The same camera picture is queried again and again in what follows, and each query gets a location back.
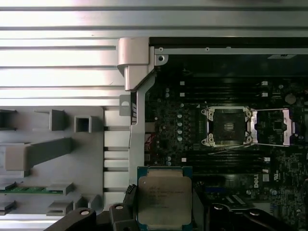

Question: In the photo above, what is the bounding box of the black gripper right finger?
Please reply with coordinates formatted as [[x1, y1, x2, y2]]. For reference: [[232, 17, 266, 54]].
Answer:
[[192, 187, 271, 231]]

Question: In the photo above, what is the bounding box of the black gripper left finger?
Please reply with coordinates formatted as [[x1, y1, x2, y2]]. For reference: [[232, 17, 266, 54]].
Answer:
[[49, 184, 139, 231]]

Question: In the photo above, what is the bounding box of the silver CPU green board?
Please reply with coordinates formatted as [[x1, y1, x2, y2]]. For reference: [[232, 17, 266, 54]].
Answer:
[[136, 165, 193, 228]]

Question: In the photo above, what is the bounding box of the metal socket cover frame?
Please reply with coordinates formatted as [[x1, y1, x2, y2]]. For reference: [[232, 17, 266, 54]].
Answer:
[[250, 108, 295, 147]]

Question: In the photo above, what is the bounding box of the CPU socket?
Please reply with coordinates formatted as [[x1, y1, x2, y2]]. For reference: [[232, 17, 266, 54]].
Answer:
[[201, 105, 256, 149]]

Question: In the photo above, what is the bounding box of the black RAM slot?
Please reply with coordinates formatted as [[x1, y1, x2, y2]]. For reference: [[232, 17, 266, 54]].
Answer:
[[181, 156, 270, 163], [181, 150, 270, 157], [179, 86, 269, 93], [179, 75, 269, 82], [181, 162, 270, 169], [179, 81, 269, 87], [192, 168, 270, 174], [179, 92, 269, 99]]

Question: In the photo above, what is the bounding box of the green RAM stick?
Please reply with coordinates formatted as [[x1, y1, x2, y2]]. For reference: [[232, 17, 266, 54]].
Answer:
[[0, 185, 67, 195]]

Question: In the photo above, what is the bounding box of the green motherboard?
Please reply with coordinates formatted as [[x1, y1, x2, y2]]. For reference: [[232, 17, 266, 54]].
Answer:
[[144, 57, 308, 231]]

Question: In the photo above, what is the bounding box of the grey parts rack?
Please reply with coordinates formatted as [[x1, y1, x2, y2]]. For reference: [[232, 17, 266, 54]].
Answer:
[[0, 105, 132, 217]]

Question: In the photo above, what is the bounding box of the black open PC case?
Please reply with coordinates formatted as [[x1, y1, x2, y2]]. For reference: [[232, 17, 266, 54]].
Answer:
[[119, 36, 308, 231]]

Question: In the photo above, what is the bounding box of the grey plastic case latch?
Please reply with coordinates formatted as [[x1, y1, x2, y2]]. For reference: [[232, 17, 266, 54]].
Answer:
[[117, 37, 154, 92]]

